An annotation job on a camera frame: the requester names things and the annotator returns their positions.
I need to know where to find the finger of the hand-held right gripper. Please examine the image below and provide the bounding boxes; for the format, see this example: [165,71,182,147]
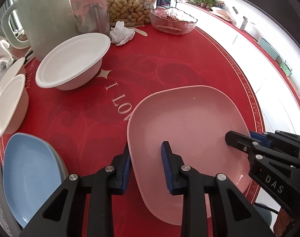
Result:
[225,131,273,169]
[249,130,300,165]

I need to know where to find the pink glass bowl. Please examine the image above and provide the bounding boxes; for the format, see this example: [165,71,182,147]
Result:
[149,7,198,35]

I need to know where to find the pink paper box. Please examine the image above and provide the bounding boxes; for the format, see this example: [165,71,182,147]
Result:
[209,7,236,21]

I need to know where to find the bag of peanuts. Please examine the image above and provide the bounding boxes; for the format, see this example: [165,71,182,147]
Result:
[106,0,156,27]

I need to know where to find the white paper bowl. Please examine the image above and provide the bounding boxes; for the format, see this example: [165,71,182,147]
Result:
[35,33,111,91]
[0,57,26,99]
[0,74,29,139]

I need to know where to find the crumpled white tissue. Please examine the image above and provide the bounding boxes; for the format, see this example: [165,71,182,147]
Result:
[110,21,135,46]

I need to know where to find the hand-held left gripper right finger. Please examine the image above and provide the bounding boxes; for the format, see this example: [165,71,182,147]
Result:
[161,141,275,237]

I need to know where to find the pink plate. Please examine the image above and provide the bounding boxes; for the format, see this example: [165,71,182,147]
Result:
[127,85,255,226]

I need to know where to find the pale green pitcher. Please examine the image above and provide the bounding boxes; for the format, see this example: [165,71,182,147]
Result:
[2,0,77,62]

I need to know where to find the teal box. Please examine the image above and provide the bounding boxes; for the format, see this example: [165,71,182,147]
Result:
[257,38,281,60]

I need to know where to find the grey-blue seat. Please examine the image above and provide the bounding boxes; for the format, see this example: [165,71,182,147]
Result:
[254,202,279,229]

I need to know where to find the light blue plate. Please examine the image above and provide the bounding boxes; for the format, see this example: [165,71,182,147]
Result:
[2,133,64,228]

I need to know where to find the tall glass jar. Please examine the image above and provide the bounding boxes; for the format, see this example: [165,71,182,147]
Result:
[67,0,111,36]

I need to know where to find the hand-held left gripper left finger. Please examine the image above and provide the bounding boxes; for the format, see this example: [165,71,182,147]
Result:
[20,142,133,237]

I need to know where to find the blue-grey curtain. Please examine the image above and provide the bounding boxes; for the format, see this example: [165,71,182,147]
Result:
[0,7,19,37]

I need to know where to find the round red table mat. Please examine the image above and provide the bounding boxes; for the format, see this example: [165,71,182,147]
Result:
[0,22,266,237]

